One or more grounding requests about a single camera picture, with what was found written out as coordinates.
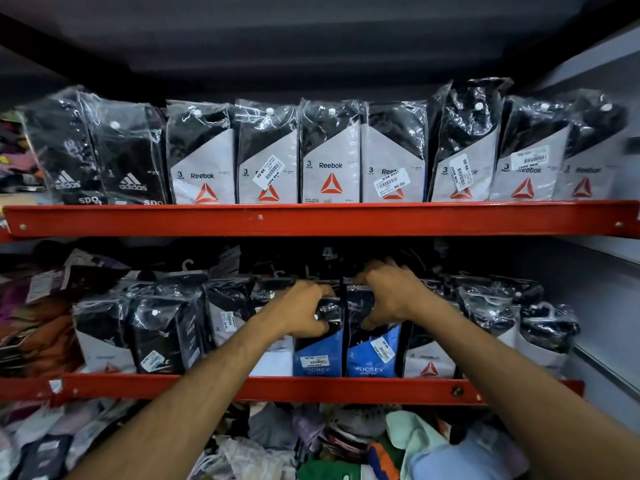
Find person's left hand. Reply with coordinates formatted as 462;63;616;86
252;281;337;341

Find person's right hand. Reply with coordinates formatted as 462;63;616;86
352;258;437;331

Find blue label sock packet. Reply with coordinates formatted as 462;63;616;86
292;299;346;378
345;285;404;379

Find person's left forearm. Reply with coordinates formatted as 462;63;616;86
64;315;273;480

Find person's right forearm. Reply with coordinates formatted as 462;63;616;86
414;291;640;480

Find dark hanging packets with hooks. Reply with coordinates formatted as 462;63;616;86
175;242;453;291

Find pile of loose colourful garments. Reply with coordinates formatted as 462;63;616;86
0;397;532;480

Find all-black bagged sock packet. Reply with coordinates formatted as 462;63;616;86
130;294;204;375

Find row of grey triangle packets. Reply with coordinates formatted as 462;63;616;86
165;77;632;205

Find cluster of bagged sock packs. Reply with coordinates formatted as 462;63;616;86
72;272;582;380

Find black sock pack white logo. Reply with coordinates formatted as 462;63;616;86
17;86;107;206
82;92;171;206

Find stack of orange pink clothes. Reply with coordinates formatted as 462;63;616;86
0;249;87;380

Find stack of multicolour folded clothes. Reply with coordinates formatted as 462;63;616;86
0;110;52;205

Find red metal shelf rail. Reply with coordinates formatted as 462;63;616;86
0;372;586;407
0;200;640;244

